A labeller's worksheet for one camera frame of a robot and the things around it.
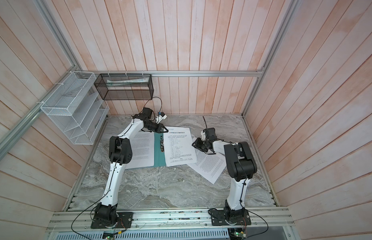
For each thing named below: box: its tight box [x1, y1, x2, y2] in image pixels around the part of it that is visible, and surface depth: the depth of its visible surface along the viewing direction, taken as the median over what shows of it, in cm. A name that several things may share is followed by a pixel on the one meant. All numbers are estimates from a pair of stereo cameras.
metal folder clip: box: [160, 135, 165, 153], surface depth 103 cm
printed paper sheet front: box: [125, 131, 155, 169], surface depth 100 cm
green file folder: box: [154, 132, 167, 167], surface depth 100 cm
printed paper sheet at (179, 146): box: [163, 126, 197, 167], surface depth 103 cm
